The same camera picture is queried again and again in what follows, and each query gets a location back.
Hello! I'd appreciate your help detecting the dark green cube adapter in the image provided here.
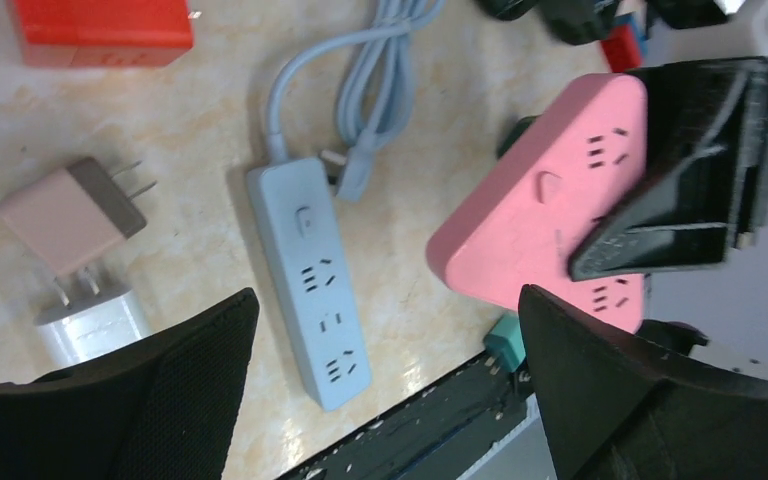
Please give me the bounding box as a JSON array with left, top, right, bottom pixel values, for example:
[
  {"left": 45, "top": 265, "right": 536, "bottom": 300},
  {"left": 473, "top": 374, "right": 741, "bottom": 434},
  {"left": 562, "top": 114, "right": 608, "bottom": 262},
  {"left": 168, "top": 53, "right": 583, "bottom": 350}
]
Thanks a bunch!
[{"left": 496, "top": 116, "right": 538, "bottom": 159}]

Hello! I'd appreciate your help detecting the pink triangular power strip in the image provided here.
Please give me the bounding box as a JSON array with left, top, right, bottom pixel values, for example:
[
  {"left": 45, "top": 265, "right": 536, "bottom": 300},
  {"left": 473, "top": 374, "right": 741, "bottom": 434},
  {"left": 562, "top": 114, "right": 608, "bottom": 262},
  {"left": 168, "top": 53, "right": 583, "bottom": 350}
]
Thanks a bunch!
[{"left": 426, "top": 73, "right": 647, "bottom": 332}]

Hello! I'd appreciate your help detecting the red cube socket adapter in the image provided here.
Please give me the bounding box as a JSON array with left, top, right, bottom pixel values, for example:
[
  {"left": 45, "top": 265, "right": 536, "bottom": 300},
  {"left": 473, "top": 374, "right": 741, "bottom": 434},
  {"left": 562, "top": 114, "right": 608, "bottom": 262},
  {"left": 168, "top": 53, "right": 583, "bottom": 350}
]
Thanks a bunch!
[{"left": 6, "top": 0, "right": 194, "bottom": 68}]

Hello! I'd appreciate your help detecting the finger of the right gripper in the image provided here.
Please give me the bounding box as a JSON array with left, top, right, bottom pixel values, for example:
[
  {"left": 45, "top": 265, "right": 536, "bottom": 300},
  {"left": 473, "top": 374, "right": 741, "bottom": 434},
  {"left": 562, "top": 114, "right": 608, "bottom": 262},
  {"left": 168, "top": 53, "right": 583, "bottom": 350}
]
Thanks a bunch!
[{"left": 568, "top": 57, "right": 768, "bottom": 281}]

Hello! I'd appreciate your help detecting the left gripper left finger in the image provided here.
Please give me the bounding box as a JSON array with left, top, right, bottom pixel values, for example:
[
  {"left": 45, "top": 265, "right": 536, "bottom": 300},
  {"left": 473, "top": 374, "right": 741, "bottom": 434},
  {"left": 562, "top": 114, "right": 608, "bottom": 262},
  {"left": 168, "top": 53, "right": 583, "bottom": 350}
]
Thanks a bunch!
[{"left": 0, "top": 288, "right": 260, "bottom": 479}]

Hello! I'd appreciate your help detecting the teal small plug adapter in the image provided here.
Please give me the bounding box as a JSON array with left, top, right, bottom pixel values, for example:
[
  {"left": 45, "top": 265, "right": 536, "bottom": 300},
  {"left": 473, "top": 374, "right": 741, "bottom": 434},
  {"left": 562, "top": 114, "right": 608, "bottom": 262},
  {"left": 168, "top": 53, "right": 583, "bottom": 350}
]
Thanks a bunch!
[{"left": 483, "top": 311, "right": 526, "bottom": 373}]

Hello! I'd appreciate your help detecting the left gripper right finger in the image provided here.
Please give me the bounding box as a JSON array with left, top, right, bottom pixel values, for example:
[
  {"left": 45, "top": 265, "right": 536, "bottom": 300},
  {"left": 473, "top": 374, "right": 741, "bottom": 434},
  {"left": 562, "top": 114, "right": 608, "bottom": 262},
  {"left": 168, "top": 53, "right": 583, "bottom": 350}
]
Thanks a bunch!
[{"left": 518, "top": 285, "right": 768, "bottom": 479}]

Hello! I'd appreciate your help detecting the pink brown charger plug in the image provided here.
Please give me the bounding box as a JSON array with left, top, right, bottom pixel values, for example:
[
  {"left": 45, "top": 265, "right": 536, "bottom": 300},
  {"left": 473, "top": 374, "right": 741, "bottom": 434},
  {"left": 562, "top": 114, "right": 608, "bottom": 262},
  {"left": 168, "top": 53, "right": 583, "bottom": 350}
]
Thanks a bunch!
[{"left": 0, "top": 157, "right": 158, "bottom": 308}]

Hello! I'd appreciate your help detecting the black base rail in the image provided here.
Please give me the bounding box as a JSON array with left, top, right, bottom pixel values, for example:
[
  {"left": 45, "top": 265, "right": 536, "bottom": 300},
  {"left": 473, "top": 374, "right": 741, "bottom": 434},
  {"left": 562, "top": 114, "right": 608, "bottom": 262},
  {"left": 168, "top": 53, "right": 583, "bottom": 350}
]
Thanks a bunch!
[{"left": 283, "top": 353, "right": 533, "bottom": 479}]

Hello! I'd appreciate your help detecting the light blue power strip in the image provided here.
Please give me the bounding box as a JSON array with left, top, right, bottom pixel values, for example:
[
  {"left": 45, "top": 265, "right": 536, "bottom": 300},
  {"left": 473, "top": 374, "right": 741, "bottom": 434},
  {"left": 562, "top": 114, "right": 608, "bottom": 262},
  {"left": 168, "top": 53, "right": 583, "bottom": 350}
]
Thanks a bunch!
[{"left": 246, "top": 1, "right": 443, "bottom": 411}]

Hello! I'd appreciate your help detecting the small white charger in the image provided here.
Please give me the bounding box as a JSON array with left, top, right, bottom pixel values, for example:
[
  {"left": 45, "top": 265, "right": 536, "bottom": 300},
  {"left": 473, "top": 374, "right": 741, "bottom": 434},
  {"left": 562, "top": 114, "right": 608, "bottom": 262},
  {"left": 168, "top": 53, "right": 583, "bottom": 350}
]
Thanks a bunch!
[{"left": 34, "top": 267, "right": 153, "bottom": 368}]

